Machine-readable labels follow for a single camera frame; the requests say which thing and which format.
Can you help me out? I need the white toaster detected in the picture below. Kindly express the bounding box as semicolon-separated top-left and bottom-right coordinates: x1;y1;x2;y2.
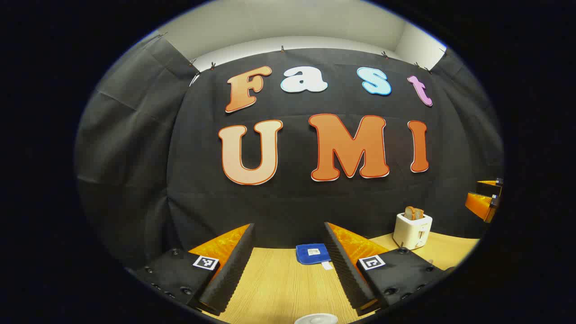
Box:
393;212;433;250

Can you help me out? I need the black backdrop cloth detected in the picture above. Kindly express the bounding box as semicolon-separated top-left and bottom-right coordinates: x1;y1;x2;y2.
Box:
74;34;504;270

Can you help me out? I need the blue folded towel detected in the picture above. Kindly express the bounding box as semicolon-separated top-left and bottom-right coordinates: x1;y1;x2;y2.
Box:
296;243;333;270

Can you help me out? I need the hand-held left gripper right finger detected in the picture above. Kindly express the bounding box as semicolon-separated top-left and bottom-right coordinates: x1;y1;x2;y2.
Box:
324;222;455;315

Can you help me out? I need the white teacup lid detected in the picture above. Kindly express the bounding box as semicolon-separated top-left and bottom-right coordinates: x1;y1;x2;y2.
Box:
294;313;338;324

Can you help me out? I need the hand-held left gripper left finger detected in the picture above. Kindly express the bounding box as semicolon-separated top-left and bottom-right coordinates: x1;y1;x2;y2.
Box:
135;223;256;315

